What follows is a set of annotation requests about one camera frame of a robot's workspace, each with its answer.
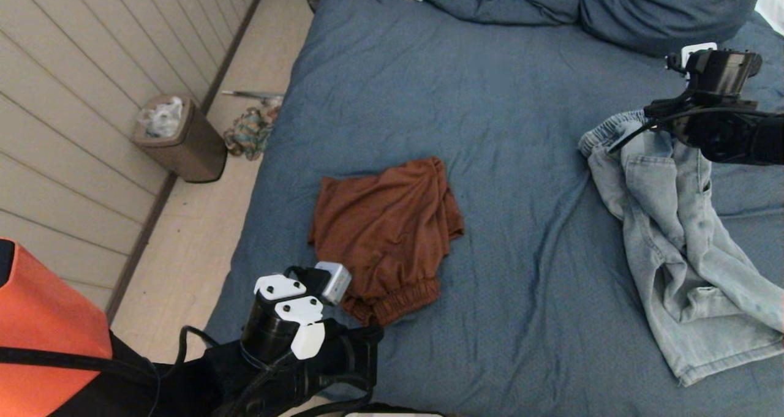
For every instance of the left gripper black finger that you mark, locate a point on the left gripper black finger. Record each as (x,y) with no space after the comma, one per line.
(366,342)
(364,373)

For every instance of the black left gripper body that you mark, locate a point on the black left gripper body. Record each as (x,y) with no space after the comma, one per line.
(269,331)

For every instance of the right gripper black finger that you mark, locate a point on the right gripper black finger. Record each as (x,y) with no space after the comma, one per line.
(660,120)
(658,106)

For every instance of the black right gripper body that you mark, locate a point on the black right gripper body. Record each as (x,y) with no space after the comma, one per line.
(723,74)

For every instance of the rust brown garment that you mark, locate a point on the rust brown garment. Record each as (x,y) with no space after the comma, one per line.
(386,233)

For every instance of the light blue denim shorts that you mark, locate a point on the light blue denim shorts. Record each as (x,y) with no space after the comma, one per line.
(674,233)

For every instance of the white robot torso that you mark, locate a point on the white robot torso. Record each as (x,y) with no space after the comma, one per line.
(392,414)

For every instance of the blue pillow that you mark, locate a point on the blue pillow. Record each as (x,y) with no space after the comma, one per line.
(667,13)

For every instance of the white pillow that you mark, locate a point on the white pillow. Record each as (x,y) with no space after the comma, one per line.
(774,3)

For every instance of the blue bed sheet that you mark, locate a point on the blue bed sheet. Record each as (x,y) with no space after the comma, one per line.
(490,68)

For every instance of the bunched blue duvet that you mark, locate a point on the bunched blue duvet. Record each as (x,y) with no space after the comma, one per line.
(502,0)

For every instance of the brown trash bin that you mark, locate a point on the brown trash bin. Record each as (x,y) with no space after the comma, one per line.
(199,154)

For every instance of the colourful crumpled cloth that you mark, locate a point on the colourful crumpled cloth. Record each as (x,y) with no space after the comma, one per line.
(248,134)

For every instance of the white plastic bin bag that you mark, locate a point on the white plastic bin bag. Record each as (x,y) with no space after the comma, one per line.
(164,120)

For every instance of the grey metal rod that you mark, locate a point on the grey metal rod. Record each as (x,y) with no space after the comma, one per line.
(251,94)

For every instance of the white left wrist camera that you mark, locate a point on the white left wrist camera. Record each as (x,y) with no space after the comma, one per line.
(306,340)

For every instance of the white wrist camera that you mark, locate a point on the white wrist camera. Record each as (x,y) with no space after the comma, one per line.
(306,340)
(692,51)

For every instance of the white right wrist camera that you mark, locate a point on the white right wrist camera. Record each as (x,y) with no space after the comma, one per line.
(692,51)

